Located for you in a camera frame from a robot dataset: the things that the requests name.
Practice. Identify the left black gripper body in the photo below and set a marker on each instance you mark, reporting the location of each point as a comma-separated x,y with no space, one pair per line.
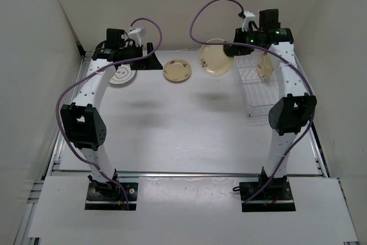
132,52

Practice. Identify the cream plate with dark mark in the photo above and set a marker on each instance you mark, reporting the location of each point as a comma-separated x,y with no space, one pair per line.
214,61

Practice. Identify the white front board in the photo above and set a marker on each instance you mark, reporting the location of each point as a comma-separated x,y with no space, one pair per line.
192,211

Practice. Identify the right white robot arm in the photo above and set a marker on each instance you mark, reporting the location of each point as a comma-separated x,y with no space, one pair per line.
296,104

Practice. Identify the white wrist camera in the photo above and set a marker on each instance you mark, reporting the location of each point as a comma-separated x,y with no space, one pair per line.
137,34
247,17

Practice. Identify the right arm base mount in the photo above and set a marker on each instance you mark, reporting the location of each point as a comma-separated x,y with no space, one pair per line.
279,199

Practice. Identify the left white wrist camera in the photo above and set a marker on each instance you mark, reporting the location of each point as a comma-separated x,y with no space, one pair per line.
137,34

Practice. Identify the cream plate with flowers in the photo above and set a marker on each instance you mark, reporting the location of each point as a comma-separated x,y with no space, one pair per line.
177,70

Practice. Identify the aluminium frame rail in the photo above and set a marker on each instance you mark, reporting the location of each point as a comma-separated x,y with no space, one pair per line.
154,174

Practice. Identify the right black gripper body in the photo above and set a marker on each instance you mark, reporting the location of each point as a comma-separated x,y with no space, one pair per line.
248,38

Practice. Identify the cream plate with red seal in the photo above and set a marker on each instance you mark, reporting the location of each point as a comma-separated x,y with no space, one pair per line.
265,67

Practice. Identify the white green-rimmed plate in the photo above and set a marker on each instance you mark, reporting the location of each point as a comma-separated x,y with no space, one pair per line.
124,76

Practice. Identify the white wire dish rack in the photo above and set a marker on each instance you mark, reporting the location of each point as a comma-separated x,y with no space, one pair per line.
258,95

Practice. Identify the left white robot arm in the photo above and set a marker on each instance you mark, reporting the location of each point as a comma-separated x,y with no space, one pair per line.
81,123

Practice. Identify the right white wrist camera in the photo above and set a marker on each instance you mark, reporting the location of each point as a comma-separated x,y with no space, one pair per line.
247,17

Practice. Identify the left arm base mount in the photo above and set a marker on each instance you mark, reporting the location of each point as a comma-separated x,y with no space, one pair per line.
109,197

